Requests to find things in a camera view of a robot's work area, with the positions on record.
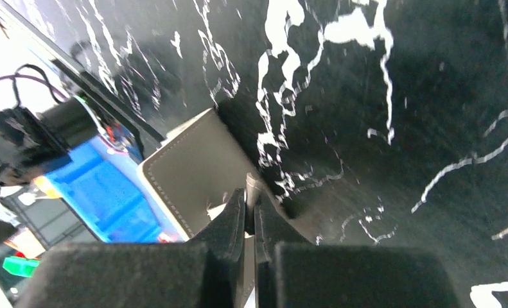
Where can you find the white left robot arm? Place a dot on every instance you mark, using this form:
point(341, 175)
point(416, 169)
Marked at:
point(33, 145)

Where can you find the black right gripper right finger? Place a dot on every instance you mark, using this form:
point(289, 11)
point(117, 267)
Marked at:
point(293, 272)

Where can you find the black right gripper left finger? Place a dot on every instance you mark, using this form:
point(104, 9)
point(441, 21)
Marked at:
point(205, 271)

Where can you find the grey blue card holder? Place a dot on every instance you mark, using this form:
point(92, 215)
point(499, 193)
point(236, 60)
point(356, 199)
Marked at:
point(199, 165)

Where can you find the green small object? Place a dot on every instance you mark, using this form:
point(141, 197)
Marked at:
point(20, 266)

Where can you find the blue plastic bin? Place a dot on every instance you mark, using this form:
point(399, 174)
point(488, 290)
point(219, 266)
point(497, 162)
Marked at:
point(101, 187)

